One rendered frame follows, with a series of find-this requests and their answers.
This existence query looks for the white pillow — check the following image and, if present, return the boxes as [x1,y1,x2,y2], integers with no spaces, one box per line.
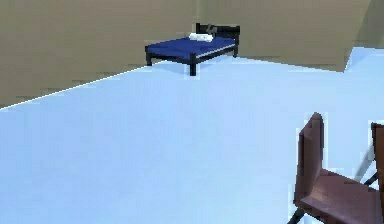
[188,32,214,43]

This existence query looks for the brown table with white legs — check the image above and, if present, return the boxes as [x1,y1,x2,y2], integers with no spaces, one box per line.
[353,121,384,214]

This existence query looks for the brown chair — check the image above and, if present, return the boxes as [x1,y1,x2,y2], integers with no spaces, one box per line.
[287,112,384,224]

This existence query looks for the blue bed with black frame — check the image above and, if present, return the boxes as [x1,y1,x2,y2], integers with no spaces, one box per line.
[144,22,241,77]

